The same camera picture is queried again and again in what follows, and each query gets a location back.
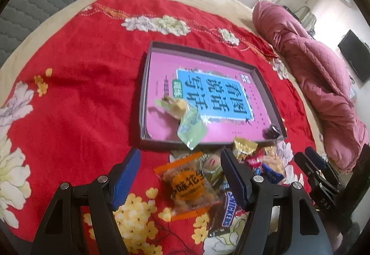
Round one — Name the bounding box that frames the yellow snack packet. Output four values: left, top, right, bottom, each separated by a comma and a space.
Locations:
233, 137, 259, 162

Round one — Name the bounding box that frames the red snack packet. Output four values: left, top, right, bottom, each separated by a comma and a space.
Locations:
245, 149, 268, 175

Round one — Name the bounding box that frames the blue snack packet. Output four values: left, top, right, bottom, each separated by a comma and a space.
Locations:
254, 164, 285, 185

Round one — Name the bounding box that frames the pink quilted comforter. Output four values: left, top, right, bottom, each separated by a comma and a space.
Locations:
252, 1, 369, 172

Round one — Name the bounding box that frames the pale yellow candy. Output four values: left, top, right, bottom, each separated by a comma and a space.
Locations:
154, 95, 190, 120

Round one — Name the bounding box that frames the black flat television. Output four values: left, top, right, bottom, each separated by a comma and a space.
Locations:
338, 29, 370, 84

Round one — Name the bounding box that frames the grey cardboard tray pink print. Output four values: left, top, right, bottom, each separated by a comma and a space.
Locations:
139, 41, 287, 152

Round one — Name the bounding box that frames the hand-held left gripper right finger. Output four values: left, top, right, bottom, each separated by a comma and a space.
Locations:
220, 148, 333, 255

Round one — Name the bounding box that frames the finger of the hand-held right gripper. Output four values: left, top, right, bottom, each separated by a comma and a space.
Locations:
294, 152, 322, 187
304, 146, 338, 184

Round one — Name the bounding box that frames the clear orange cracker packet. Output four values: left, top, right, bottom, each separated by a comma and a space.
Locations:
262, 145, 287, 183

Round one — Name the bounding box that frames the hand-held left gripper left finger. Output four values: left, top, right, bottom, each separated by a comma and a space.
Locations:
30, 148, 142, 255

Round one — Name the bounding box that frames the light green snack pouch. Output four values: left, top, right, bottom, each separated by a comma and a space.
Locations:
177, 105, 209, 151

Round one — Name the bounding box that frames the red floral blanket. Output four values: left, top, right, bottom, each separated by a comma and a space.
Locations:
6, 0, 318, 255

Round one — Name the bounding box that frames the small dark wrapped candy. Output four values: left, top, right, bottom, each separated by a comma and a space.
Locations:
262, 125, 280, 138

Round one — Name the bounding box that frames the orange clear peanut packet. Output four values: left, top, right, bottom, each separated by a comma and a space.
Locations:
154, 152, 224, 222

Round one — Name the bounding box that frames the white metal chair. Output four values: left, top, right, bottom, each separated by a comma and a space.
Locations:
296, 7, 316, 28

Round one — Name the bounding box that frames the small green cake packet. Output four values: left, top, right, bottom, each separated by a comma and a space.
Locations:
202, 154, 227, 186

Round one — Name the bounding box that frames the brown chocolate bar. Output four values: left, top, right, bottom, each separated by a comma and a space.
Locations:
207, 183, 246, 240

